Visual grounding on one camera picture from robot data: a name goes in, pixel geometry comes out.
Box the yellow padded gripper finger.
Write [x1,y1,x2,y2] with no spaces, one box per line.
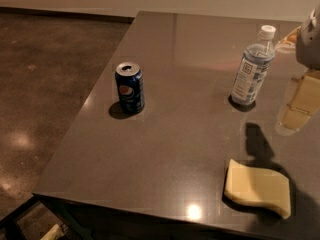
[275,27,301,54]
[275,69,320,136]

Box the yellow sponge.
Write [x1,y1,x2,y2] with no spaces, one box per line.
[224,159,291,219]

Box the clear plastic water bottle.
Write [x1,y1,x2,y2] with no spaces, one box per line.
[231,25,276,106]

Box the blue Pepsi can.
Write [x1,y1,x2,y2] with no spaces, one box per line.
[115,62,145,114]

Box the yellow object under table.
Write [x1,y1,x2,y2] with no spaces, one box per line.
[40,224,64,240]

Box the dark table frame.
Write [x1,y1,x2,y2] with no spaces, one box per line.
[0,195,93,240]

